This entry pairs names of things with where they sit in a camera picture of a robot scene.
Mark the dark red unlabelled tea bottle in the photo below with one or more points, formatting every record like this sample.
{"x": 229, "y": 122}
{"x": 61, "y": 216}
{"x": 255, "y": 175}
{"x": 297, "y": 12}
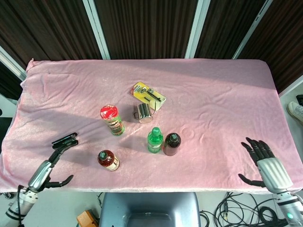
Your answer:
{"x": 172, "y": 144}

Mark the pink fleece table cloth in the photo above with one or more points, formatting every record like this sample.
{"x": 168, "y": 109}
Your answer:
{"x": 213, "y": 106}

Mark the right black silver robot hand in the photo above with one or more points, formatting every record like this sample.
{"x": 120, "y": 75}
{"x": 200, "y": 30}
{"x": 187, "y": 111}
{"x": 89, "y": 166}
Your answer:
{"x": 272, "y": 172}

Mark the yellow razor blister pack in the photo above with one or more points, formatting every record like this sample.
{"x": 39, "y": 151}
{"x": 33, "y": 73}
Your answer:
{"x": 142, "y": 91}

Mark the white sneaker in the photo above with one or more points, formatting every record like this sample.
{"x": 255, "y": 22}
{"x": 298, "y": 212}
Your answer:
{"x": 296, "y": 111}

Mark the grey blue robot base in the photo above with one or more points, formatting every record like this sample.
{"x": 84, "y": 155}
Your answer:
{"x": 149, "y": 208}

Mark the pale metal frame post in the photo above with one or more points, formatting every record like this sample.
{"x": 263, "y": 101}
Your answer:
{"x": 195, "y": 28}
{"x": 254, "y": 28}
{"x": 98, "y": 28}
{"x": 11, "y": 61}
{"x": 292, "y": 86}

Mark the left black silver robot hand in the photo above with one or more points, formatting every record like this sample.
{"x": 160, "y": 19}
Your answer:
{"x": 40, "y": 175}

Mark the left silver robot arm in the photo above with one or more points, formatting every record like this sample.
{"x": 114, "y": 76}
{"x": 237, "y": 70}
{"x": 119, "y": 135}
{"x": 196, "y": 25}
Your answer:
{"x": 22, "y": 203}

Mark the orange box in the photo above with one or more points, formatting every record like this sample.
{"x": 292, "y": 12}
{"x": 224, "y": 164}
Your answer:
{"x": 86, "y": 218}

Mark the stainless steel mug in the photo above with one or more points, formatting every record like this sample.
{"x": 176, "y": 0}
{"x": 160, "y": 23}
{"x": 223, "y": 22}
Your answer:
{"x": 145, "y": 113}

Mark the green Sprite bottle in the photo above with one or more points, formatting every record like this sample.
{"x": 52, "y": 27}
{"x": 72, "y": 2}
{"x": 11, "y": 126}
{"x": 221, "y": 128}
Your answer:
{"x": 154, "y": 142}

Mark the green Pringles can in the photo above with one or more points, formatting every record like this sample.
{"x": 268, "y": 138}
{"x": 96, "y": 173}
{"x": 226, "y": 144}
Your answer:
{"x": 113, "y": 120}

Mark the amber tea bottle white label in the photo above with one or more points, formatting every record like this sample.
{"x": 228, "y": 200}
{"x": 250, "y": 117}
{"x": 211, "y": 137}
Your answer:
{"x": 107, "y": 160}

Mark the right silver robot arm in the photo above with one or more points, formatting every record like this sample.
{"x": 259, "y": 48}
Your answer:
{"x": 288, "y": 208}

